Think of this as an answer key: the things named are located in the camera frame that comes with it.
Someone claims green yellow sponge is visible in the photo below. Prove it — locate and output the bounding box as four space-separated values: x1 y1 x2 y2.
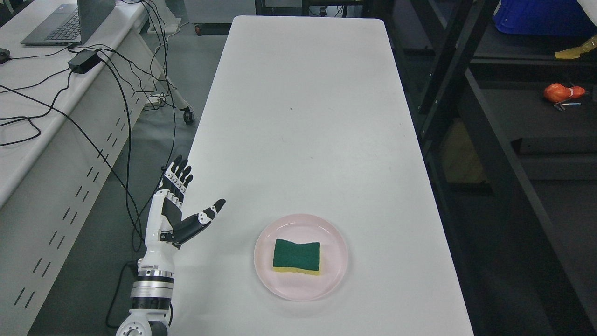
271 239 321 276

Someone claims pink plate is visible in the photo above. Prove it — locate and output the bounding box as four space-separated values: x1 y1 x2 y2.
253 213 349 301

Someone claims black computer mouse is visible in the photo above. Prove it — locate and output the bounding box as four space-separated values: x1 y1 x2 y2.
0 48 11 64

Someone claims white side desk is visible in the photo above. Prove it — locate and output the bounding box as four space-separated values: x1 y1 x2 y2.
0 0 166 336

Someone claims black power adapter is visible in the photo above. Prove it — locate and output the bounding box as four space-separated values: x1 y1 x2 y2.
68 49 102 74

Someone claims yellow tape piece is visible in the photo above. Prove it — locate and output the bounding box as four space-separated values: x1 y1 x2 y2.
554 35 597 59

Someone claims grey laptop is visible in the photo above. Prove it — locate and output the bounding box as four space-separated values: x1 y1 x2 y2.
21 0 116 45

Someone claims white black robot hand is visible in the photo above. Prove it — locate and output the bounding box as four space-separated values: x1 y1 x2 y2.
138 155 226 273

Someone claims black power cable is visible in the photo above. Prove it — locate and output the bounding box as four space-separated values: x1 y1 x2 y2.
0 0 187 252

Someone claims blue plastic bin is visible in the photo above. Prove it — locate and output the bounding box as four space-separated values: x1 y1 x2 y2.
493 0 596 37

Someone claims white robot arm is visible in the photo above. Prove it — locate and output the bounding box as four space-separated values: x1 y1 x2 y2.
115 261 174 336

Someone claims black metal shelf rack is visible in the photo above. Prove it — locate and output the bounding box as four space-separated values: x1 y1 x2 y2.
392 0 597 336

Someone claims orange toy figure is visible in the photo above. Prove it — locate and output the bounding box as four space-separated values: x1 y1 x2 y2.
543 83 586 104

